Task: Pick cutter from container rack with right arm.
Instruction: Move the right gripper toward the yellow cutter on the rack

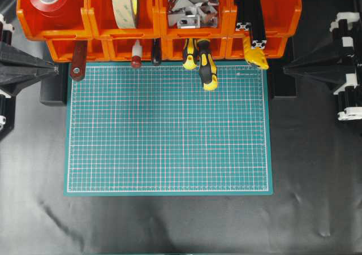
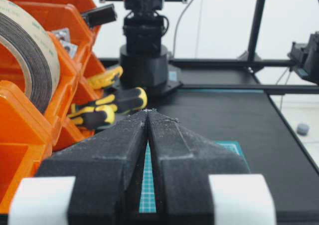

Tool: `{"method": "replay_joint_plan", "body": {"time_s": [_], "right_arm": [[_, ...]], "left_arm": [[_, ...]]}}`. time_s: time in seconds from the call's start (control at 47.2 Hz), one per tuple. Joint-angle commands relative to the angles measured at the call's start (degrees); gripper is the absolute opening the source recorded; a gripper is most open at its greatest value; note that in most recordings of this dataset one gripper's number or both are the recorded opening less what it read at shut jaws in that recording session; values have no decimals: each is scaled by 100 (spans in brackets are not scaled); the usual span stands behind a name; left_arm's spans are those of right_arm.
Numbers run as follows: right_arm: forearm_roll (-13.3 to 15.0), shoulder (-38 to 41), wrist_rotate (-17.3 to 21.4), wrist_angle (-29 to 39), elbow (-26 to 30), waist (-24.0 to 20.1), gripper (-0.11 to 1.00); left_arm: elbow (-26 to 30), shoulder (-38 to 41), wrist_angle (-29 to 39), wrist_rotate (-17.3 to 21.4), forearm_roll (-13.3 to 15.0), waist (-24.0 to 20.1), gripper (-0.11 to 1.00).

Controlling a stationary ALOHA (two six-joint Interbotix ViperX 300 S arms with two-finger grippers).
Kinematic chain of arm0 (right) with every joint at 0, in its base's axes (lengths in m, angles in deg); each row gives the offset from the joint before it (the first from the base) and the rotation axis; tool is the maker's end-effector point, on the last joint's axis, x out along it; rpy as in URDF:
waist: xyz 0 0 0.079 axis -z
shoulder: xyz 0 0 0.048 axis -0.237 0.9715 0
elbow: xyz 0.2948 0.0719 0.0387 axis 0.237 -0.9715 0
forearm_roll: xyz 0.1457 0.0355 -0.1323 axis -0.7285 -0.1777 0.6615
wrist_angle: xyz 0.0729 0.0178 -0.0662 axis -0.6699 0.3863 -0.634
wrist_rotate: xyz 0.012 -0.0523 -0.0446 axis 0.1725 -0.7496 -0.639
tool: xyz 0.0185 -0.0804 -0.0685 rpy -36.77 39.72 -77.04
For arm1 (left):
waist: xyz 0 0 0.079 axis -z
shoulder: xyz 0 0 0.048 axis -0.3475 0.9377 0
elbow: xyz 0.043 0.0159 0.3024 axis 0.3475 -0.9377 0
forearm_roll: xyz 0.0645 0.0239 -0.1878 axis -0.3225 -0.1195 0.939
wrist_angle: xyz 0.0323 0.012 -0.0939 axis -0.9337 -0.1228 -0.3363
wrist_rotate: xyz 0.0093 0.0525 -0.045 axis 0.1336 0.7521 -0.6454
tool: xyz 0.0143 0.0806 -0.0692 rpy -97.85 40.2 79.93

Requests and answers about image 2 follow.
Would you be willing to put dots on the small grey cap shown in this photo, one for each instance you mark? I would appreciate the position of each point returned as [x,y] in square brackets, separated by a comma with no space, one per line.
[303,129]

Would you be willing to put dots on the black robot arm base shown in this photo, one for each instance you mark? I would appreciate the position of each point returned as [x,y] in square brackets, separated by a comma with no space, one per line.
[143,57]

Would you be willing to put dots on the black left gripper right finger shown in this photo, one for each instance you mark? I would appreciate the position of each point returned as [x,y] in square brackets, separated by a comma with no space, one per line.
[182,160]

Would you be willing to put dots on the orange bin with metal parts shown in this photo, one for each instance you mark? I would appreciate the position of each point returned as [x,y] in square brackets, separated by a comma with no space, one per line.
[52,15]

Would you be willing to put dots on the orange bin with screwdrivers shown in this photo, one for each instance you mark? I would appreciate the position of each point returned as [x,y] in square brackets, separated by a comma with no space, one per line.
[70,134]

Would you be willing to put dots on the bagged metal parts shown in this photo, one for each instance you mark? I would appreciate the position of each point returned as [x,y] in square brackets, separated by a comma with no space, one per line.
[64,37]

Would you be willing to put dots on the roll of double-sided tape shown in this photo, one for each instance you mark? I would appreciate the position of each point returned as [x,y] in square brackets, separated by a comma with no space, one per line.
[29,43]

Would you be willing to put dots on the green cutting mat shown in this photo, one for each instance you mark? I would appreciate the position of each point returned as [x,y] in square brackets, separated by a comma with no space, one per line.
[147,199]

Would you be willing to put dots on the yellow black screwdriver handle lower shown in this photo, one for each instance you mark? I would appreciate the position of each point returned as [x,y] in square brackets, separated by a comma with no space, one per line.
[91,117]

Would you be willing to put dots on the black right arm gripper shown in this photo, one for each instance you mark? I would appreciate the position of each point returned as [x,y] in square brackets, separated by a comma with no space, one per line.
[306,58]

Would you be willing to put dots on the orange bin holding tape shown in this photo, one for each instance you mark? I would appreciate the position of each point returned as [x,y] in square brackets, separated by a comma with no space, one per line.
[27,136]

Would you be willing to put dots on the black label holder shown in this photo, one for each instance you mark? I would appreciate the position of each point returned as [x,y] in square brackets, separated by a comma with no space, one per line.
[100,15]

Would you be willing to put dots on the yellow black screwdriver handle upper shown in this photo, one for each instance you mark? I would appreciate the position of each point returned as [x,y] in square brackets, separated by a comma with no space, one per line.
[105,79]

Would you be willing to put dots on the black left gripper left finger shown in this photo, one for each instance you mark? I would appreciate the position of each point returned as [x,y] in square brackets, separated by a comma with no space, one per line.
[108,170]

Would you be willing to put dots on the black aluminium frame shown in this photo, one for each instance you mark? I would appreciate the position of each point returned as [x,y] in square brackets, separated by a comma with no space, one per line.
[248,60]

